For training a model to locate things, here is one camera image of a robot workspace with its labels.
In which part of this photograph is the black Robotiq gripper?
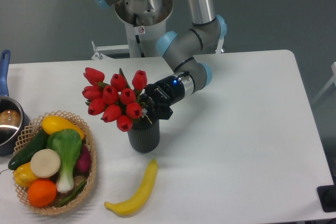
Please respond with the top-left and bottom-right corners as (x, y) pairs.
(139, 76), (185, 123)

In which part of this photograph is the dark grey ribbed vase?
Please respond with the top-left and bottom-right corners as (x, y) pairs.
(128, 119), (160, 153)

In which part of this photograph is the red tulip bouquet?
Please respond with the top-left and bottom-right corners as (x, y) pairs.
(82, 67), (153, 132)

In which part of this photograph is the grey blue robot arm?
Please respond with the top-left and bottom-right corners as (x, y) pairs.
(94, 0), (227, 121)

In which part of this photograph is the purple red onion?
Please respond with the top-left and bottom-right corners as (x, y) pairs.
(76, 145), (91, 174)

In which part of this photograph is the green bok choy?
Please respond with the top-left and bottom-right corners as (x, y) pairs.
(47, 129), (82, 193)

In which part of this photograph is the yellow banana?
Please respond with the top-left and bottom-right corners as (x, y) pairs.
(104, 158), (158, 217)

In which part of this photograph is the yellow squash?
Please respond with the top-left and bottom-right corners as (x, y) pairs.
(41, 115), (85, 140)

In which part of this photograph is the dark green cucumber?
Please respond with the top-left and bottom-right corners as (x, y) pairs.
(8, 130), (49, 170)

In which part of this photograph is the woven wicker basket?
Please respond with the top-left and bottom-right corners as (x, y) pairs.
(14, 110), (97, 216)

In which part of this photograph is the beige round bun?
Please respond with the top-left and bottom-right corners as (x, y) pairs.
(30, 149), (61, 178)

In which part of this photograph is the green bean pod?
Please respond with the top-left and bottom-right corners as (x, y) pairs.
(55, 180), (87, 208)

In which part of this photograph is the orange fruit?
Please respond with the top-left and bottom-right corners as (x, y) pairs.
(27, 179), (57, 207)

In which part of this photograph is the yellow bell pepper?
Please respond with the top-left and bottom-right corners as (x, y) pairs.
(13, 162), (39, 188)

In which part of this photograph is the black device at edge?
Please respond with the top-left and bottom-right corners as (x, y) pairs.
(317, 185), (335, 212)

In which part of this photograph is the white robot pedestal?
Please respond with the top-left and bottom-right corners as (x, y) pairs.
(115, 0), (173, 58)

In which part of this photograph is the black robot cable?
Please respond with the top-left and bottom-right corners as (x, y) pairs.
(132, 14), (145, 58)

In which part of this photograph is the blue handled saucepan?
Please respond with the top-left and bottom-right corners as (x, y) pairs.
(1, 49), (30, 156)

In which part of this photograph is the white frame at right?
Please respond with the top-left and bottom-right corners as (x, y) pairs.
(312, 62), (335, 104)

